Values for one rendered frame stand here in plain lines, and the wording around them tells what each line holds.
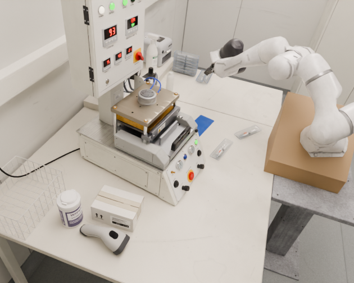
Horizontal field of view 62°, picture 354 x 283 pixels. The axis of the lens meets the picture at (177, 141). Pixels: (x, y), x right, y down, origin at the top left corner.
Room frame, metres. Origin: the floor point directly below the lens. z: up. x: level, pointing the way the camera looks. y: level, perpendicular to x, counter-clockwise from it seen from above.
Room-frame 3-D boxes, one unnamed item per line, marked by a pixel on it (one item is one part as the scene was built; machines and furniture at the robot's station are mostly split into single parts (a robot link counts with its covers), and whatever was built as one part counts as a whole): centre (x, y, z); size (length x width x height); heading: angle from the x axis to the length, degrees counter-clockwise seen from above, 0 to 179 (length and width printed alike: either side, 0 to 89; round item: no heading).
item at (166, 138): (1.05, 0.11, 0.97); 0.30 x 0.22 x 0.08; 67
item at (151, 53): (1.97, 0.26, 0.92); 0.09 x 0.08 x 0.25; 71
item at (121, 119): (1.07, 0.15, 1.07); 0.22 x 0.17 x 0.10; 157
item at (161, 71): (1.82, 0.35, 0.77); 0.84 x 0.30 x 0.04; 167
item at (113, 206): (0.72, 0.20, 0.80); 0.19 x 0.13 x 0.09; 77
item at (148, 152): (0.91, 0.14, 0.96); 0.25 x 0.05 x 0.07; 67
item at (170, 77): (1.76, 0.10, 0.82); 0.05 x 0.05 x 0.14
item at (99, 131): (1.08, 0.18, 0.93); 0.46 x 0.35 x 0.01; 67
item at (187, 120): (1.17, 0.03, 0.96); 0.26 x 0.05 x 0.07; 67
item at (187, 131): (1.00, -0.02, 0.99); 0.15 x 0.02 x 0.04; 157
